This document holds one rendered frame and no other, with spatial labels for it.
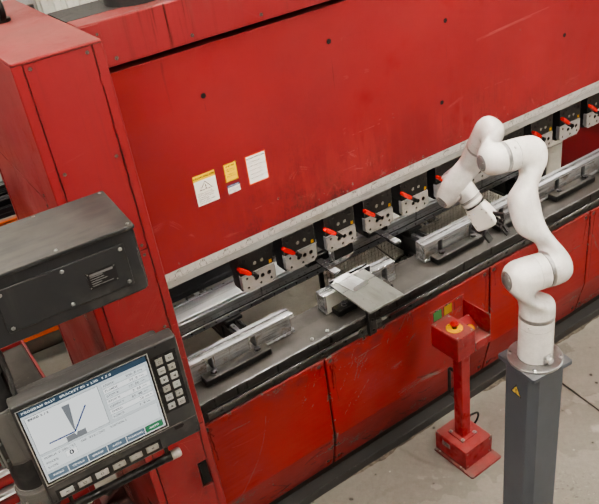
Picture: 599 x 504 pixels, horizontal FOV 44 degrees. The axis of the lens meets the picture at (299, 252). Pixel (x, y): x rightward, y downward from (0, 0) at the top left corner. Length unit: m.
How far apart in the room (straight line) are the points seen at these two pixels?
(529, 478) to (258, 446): 1.08
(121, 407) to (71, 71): 0.91
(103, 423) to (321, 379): 1.32
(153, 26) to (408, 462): 2.36
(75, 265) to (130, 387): 0.40
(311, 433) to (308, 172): 1.17
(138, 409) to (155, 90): 0.99
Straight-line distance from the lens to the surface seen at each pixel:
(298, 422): 3.26
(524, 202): 2.47
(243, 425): 3.09
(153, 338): 2.05
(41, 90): 2.11
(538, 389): 2.75
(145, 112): 2.45
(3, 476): 3.06
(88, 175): 2.21
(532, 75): 3.59
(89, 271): 1.89
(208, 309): 3.20
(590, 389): 4.17
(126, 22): 2.36
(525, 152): 2.48
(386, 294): 3.08
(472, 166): 2.73
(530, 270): 2.48
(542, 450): 2.99
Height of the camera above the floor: 2.80
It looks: 32 degrees down
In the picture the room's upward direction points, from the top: 9 degrees counter-clockwise
